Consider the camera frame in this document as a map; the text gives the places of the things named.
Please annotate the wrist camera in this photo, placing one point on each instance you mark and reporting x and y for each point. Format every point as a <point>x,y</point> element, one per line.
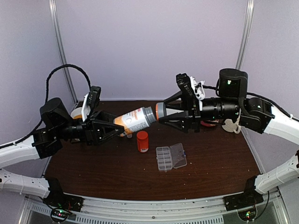
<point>189,87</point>
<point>90,102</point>

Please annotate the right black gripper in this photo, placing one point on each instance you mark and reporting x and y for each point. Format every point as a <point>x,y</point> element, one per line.
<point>192,117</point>

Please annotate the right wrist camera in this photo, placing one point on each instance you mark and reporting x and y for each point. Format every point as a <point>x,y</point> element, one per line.
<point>189,87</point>

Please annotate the plain white bowl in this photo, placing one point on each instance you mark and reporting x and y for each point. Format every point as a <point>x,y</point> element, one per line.
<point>76,113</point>

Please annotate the right aluminium frame post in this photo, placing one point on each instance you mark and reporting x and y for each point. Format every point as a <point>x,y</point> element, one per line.
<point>240,50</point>

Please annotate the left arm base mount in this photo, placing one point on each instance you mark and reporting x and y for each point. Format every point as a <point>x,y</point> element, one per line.
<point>61,204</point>

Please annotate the aluminium frame post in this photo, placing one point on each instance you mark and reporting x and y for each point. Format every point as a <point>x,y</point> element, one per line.
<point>60,46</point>
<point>240,50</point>

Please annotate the cream ceramic mug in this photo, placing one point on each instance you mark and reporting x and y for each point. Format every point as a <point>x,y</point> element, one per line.
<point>232,127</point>

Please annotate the left aluminium frame post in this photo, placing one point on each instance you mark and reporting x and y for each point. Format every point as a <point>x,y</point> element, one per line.
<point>60,46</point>

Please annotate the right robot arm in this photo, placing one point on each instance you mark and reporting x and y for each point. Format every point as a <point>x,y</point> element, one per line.
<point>256,113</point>

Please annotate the front aluminium rail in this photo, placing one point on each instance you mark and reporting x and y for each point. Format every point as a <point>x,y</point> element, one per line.
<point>188,211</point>

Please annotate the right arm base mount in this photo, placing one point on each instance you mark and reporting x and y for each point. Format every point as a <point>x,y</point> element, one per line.
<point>249,197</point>

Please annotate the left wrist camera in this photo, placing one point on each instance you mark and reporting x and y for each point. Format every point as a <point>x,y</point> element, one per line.
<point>90,102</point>

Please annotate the red patterned plate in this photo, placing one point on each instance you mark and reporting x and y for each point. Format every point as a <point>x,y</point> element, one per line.
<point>208,123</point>

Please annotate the orange pill bottle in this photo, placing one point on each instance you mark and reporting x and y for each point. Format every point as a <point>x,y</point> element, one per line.
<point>142,141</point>

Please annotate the clear plastic pill organizer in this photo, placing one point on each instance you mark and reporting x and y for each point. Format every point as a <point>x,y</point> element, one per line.
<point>171,157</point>

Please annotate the grey capped white orange bottle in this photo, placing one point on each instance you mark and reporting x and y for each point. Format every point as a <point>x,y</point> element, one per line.
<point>136,120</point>

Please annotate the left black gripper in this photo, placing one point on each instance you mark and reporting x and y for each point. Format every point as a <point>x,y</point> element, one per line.
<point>94,131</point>

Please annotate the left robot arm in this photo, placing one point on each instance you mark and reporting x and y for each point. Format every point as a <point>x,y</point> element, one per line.
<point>45,142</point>

